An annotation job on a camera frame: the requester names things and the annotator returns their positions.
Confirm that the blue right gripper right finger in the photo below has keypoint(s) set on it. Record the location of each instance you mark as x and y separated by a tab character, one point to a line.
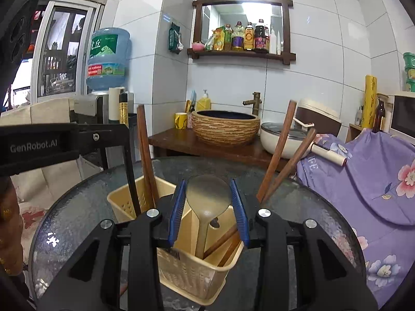
242	221

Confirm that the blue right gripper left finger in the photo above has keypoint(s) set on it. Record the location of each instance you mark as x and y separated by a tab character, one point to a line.
178	202

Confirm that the grey soup spoon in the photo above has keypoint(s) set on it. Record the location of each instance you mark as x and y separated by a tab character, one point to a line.
208	196

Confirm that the brown wooden chopstick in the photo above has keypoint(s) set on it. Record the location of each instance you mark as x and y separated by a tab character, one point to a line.
232	233
272	165

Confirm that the brown chopstick pair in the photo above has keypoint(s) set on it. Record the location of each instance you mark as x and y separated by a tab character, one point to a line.
141	119

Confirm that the cream plastic utensil holder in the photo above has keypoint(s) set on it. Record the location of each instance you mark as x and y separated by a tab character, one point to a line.
198	280

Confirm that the left hand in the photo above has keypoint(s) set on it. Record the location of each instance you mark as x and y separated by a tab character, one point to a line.
11	229

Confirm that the beige cloth cover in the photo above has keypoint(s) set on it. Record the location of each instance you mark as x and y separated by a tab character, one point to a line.
41	187

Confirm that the water dispenser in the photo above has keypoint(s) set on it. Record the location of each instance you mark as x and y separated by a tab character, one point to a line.
93	109

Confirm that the yellow mug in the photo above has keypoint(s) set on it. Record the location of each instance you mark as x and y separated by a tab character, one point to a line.
181	119

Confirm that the woven basin sink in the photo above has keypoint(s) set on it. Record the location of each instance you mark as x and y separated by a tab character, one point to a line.
225	128

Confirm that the paper cup holder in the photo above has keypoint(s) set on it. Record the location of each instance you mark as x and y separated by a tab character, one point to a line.
114	103

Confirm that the yellow soap bottle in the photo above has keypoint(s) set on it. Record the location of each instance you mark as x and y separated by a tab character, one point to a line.
204	103

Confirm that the brass faucet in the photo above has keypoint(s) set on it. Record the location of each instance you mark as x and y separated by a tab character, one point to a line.
255	102

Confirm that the brown white rice cooker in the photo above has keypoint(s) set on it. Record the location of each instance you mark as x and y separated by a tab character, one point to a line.
325	120

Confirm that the blue water bottle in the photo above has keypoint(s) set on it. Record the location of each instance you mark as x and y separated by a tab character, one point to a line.
107	63

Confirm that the purple floral cloth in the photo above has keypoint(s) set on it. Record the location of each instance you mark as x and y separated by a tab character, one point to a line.
374	191

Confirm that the green hanging packet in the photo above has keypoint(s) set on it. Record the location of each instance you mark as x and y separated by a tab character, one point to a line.
175	44

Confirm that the brown glass bottle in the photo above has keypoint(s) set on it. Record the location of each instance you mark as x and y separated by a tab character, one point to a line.
380	114

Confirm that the yellow roll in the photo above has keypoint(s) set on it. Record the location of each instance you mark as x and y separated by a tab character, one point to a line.
369	107

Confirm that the orange oil bottle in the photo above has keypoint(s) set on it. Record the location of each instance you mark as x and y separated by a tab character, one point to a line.
249	37

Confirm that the dark soy sauce bottle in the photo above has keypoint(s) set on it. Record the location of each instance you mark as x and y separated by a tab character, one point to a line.
261	37

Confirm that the purple label bottle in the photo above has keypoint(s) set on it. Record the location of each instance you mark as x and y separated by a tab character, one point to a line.
238	37

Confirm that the white microwave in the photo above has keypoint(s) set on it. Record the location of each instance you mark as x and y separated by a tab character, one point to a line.
402	122

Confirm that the wooden framed shelf mirror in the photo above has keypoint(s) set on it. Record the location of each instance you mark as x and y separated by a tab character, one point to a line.
216	19

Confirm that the green stacked cups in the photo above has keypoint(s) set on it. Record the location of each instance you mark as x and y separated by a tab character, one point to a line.
409	68

